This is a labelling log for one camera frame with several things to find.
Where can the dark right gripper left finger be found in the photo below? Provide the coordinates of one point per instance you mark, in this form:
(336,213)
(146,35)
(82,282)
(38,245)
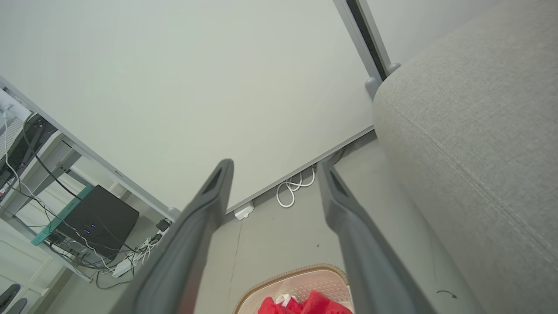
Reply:
(183,261)

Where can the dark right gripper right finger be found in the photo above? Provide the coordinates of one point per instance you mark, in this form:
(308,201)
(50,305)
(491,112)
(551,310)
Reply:
(366,261)

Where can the red shirt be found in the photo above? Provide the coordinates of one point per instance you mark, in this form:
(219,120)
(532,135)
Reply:
(318,305)

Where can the grey fabric sofa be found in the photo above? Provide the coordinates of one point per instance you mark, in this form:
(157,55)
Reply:
(479,152)

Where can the small black power adapter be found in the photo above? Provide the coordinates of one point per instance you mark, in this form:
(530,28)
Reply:
(163,225)

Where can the white power strip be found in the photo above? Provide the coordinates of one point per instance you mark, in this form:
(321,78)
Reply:
(126,267)

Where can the white laundry basket brown rim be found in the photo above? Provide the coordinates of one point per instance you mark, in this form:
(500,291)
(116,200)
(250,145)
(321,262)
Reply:
(301,279)

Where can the small black curved scrap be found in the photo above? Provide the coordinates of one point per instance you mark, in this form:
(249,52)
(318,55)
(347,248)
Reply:
(448,294)

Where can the black computer box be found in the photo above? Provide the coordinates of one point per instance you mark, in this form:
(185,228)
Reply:
(104,218)

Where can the teal shelf board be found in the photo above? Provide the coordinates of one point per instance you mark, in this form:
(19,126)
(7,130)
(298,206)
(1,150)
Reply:
(56,220)

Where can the grey partition foot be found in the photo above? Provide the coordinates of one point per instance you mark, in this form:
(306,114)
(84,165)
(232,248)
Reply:
(393,67)
(372,87)

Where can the large white partition panel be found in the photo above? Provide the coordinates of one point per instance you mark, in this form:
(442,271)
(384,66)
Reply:
(196,87)

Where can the dark grey chair base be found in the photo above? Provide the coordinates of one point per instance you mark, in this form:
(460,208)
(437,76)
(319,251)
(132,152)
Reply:
(9,294)

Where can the black device on desk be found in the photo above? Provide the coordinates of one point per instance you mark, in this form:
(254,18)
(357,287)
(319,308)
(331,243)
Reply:
(26,144)

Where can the narrow white partition panel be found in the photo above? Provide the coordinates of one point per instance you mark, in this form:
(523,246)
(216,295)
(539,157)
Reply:
(427,22)

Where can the white desk frame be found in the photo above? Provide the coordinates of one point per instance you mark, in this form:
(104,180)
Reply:
(52,161)

